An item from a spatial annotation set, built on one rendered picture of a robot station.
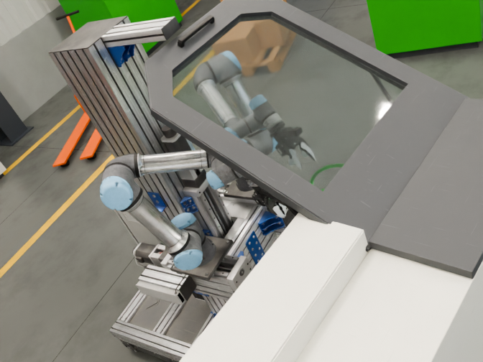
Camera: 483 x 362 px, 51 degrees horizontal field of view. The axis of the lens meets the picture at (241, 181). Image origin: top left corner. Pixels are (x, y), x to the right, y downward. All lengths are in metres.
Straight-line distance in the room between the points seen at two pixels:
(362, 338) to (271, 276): 0.28
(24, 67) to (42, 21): 0.77
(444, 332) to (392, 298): 0.15
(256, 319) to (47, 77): 7.32
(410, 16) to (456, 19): 0.40
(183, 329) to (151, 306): 0.35
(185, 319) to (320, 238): 1.97
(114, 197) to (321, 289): 0.87
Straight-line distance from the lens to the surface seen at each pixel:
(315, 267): 1.35
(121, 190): 1.84
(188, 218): 2.15
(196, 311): 3.27
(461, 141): 1.71
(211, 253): 2.26
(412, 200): 1.53
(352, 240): 1.39
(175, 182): 2.32
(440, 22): 5.17
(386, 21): 5.21
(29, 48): 8.24
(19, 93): 8.09
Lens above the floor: 2.55
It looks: 35 degrees down
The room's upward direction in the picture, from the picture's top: 25 degrees counter-clockwise
